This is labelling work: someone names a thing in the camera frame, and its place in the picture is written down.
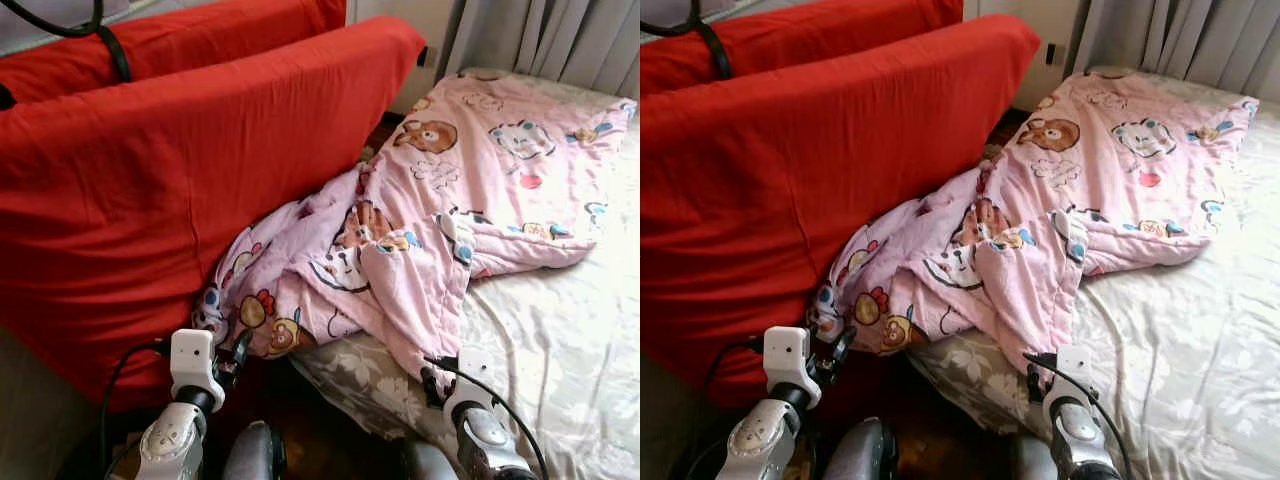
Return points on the grey left robot leg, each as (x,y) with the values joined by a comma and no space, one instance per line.
(860,455)
(255,455)

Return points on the small red cushion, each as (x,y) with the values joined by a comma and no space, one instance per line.
(830,35)
(220,35)

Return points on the pink cartoon bear blanket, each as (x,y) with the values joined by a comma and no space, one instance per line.
(480,180)
(1100,180)

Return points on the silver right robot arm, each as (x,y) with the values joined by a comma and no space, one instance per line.
(490,440)
(1085,440)

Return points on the grey curtain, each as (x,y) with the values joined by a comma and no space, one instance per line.
(540,40)
(1170,40)

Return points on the grey robot leg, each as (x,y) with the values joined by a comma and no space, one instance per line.
(255,455)
(1030,460)
(860,455)
(430,462)

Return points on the grey right robot leg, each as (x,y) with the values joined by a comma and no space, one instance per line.
(430,462)
(1030,460)

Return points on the wall socket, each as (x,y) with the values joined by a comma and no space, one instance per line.
(1052,54)
(428,57)

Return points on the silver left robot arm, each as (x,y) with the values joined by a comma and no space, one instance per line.
(760,440)
(170,440)

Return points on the large red cushion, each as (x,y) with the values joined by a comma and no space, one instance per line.
(780,200)
(150,200)

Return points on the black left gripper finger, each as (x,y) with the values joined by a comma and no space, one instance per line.
(244,350)
(846,346)

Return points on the bed with beige floral sheet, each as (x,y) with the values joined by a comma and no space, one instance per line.
(560,350)
(1180,350)

